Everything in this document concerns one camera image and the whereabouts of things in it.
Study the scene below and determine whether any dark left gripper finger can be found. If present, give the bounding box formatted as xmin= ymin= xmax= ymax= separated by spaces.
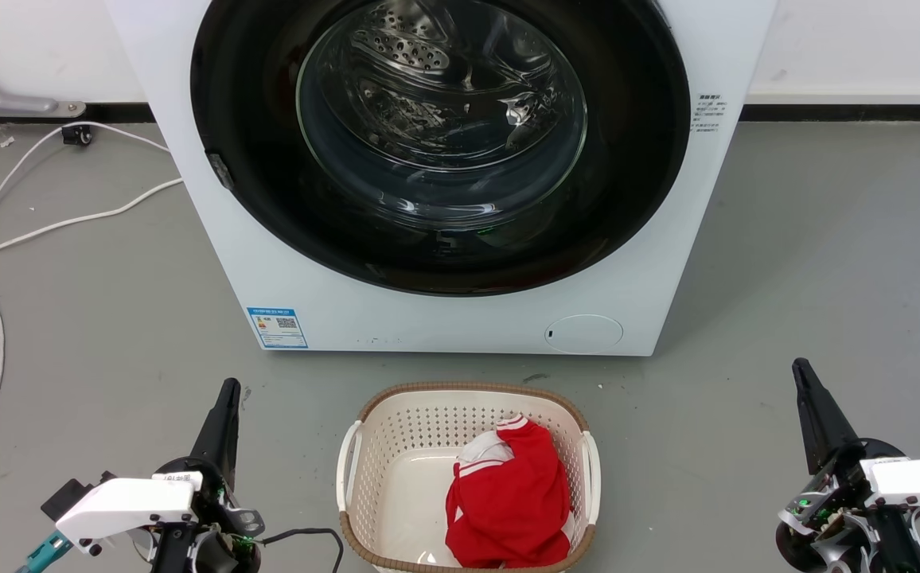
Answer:
xmin=213 ymin=380 xmax=241 ymax=478
xmin=189 ymin=380 xmax=232 ymax=469

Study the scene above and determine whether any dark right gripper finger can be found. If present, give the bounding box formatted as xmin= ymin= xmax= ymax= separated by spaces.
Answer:
xmin=793 ymin=358 xmax=836 ymax=476
xmin=800 ymin=358 xmax=860 ymax=464

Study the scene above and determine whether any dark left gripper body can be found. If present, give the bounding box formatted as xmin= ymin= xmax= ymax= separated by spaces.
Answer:
xmin=150 ymin=458 xmax=266 ymax=573

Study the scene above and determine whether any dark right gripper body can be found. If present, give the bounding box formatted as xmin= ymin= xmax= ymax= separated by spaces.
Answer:
xmin=776 ymin=439 xmax=920 ymax=573

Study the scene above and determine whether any black round glass door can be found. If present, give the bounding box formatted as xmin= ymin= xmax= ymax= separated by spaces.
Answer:
xmin=189 ymin=0 xmax=692 ymax=298

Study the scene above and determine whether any white washing machine body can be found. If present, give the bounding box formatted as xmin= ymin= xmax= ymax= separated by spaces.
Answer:
xmin=102 ymin=0 xmax=779 ymax=357

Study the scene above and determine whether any metal door hinge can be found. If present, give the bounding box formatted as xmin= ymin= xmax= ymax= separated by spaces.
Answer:
xmin=206 ymin=150 xmax=236 ymax=191

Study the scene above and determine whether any stainless steel washer drum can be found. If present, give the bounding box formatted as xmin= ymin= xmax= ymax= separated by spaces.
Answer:
xmin=301 ymin=0 xmax=588 ymax=232

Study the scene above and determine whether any blue energy label sticker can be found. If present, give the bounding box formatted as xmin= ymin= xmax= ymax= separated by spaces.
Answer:
xmin=247 ymin=307 xmax=309 ymax=350

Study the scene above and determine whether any beige perforated laundry basket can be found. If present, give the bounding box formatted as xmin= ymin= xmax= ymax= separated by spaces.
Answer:
xmin=336 ymin=381 xmax=602 ymax=573

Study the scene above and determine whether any round white filter cover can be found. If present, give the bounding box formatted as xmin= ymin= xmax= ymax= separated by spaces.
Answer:
xmin=544 ymin=314 xmax=625 ymax=355

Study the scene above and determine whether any red and white garment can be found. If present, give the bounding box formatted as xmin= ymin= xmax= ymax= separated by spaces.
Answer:
xmin=444 ymin=415 xmax=575 ymax=569

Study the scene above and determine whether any black block behind camera housing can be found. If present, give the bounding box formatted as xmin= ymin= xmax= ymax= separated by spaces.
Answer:
xmin=41 ymin=476 xmax=96 ymax=523

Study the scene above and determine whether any teal cable connector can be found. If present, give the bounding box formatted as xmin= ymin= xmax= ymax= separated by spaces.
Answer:
xmin=16 ymin=531 xmax=76 ymax=573

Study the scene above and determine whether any thin white cable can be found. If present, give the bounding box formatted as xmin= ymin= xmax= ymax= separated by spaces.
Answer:
xmin=0 ymin=121 xmax=171 ymax=502

